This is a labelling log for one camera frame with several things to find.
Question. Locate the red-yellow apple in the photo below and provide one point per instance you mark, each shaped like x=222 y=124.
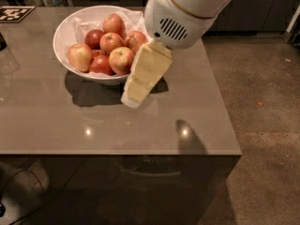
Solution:
x=121 y=59
x=135 y=39
x=111 y=41
x=114 y=23

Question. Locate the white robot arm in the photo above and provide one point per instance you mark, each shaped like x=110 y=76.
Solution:
x=200 y=9

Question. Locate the dark kitchen cabinets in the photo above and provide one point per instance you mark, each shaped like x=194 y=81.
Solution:
x=238 y=16

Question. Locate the front dark red apple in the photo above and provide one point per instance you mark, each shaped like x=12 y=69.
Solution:
x=101 y=64

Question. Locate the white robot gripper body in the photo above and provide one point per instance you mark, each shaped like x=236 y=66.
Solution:
x=174 y=23

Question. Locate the white paper bowl liner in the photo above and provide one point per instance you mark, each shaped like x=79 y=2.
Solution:
x=137 y=19

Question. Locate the left yellow-red apple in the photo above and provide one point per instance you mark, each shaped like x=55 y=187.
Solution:
x=80 y=56

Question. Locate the small hidden red apple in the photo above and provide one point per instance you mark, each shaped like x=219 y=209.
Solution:
x=97 y=52

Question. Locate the black white marker tag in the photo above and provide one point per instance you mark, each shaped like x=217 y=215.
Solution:
x=14 y=14

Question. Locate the white ceramic bowl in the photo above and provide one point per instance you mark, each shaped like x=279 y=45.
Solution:
x=67 y=32

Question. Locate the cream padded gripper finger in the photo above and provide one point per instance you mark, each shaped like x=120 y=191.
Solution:
x=151 y=62

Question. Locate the dark object at left edge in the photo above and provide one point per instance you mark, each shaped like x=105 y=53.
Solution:
x=3 y=43

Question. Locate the dark red back-left apple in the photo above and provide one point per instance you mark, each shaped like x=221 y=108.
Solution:
x=93 y=37

